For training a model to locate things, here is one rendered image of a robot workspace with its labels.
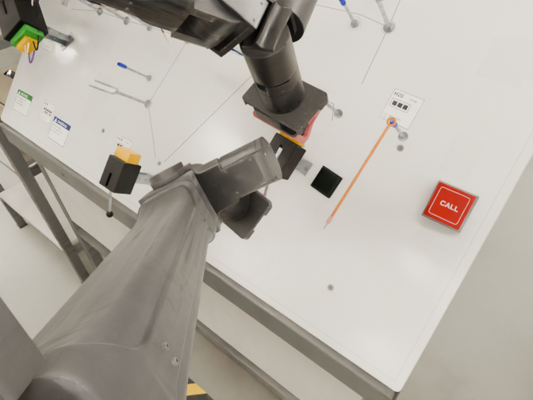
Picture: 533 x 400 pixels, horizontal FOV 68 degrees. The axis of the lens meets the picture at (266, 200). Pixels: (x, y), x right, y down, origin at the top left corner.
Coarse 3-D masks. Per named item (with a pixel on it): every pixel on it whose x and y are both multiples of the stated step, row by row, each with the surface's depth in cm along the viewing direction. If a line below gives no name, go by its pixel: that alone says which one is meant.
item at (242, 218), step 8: (256, 192) 56; (240, 200) 53; (248, 200) 56; (256, 200) 56; (264, 200) 55; (232, 208) 52; (240, 208) 54; (248, 208) 56; (256, 208) 56; (264, 208) 55; (224, 216) 53; (232, 216) 54; (240, 216) 56; (248, 216) 56; (256, 216) 55; (232, 224) 57; (240, 224) 56; (248, 224) 56; (256, 224) 56; (240, 232) 56; (248, 232) 55
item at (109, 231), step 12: (60, 180) 117; (60, 192) 125; (72, 192) 117; (72, 204) 125; (84, 204) 116; (72, 216) 134; (84, 216) 124; (96, 216) 115; (84, 228) 133; (96, 228) 123; (108, 228) 115; (120, 228) 107; (108, 240) 123; (120, 240) 115
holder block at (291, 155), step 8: (280, 136) 59; (272, 144) 60; (280, 144) 59; (288, 144) 58; (288, 152) 58; (296, 152) 59; (304, 152) 61; (280, 160) 59; (288, 160) 58; (296, 160) 60; (288, 168) 60; (288, 176) 62
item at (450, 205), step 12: (444, 192) 53; (456, 192) 53; (432, 204) 54; (444, 204) 53; (456, 204) 53; (468, 204) 52; (432, 216) 54; (444, 216) 53; (456, 216) 53; (456, 228) 53
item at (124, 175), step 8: (112, 160) 74; (120, 160) 73; (104, 168) 75; (112, 168) 74; (120, 168) 73; (128, 168) 74; (136, 168) 75; (104, 176) 74; (112, 176) 73; (120, 176) 73; (128, 176) 74; (136, 176) 76; (144, 176) 80; (104, 184) 74; (112, 184) 73; (120, 184) 74; (128, 184) 75; (120, 192) 74; (128, 192) 76; (112, 216) 78
